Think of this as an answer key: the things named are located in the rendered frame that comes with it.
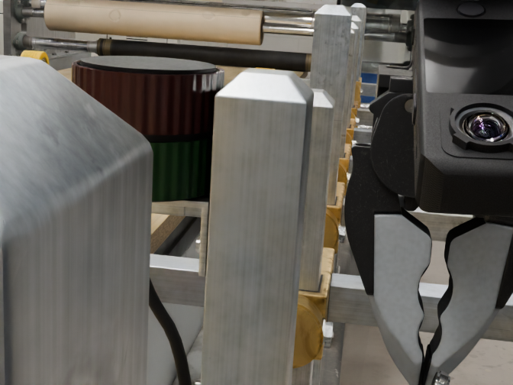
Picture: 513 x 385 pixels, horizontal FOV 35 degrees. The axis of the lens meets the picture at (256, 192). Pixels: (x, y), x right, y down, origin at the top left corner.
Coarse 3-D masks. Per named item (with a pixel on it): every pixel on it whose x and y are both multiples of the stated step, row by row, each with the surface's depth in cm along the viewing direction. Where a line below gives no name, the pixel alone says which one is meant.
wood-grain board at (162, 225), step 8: (64, 72) 243; (224, 72) 273; (232, 72) 274; (240, 72) 276; (224, 80) 248; (152, 216) 99; (160, 216) 99; (168, 216) 99; (176, 216) 104; (184, 216) 108; (152, 224) 95; (160, 224) 96; (168, 224) 99; (176, 224) 104; (152, 232) 92; (160, 232) 96; (168, 232) 100; (152, 240) 92; (160, 240) 96; (152, 248) 93
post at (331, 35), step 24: (336, 24) 77; (312, 48) 78; (336, 48) 78; (312, 72) 79; (336, 72) 79; (336, 96) 79; (336, 120) 80; (336, 144) 80; (336, 168) 81; (336, 192) 84; (312, 384) 87
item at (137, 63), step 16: (80, 64) 31; (96, 64) 30; (112, 64) 30; (128, 64) 30; (144, 64) 31; (160, 64) 31; (176, 64) 32; (192, 64) 32; (208, 64) 32; (208, 208) 31; (160, 304) 34; (160, 320) 34; (176, 336) 34; (176, 352) 34; (176, 368) 34
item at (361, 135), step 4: (356, 128) 136; (360, 128) 136; (364, 128) 136; (356, 132) 134; (360, 132) 134; (364, 132) 134; (368, 132) 134; (356, 136) 134; (360, 136) 134; (364, 136) 134; (368, 136) 134; (356, 140) 134; (360, 140) 134; (364, 140) 134; (368, 140) 134
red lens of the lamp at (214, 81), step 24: (72, 72) 31; (96, 72) 29; (120, 72) 29; (96, 96) 30; (120, 96) 29; (144, 96) 29; (168, 96) 29; (192, 96) 30; (144, 120) 29; (168, 120) 30; (192, 120) 30
